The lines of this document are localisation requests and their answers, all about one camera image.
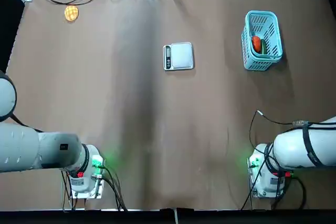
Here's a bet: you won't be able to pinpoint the orange-red tomato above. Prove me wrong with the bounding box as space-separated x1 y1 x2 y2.
252 36 262 52

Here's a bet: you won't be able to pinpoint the silver digital kitchen scale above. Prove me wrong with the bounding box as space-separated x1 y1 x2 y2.
162 41 195 71

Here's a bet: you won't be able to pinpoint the light blue plastic shopping basket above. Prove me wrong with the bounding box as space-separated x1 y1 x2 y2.
241 10 284 71

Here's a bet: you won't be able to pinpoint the round orange waffle-pattern bread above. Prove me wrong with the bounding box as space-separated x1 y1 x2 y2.
64 5 79 23

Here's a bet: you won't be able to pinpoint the black left arm base cables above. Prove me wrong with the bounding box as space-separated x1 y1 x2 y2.
61 166 129 211

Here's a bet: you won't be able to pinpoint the black cable with inline adapter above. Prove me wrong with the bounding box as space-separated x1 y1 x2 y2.
249 110 336 151

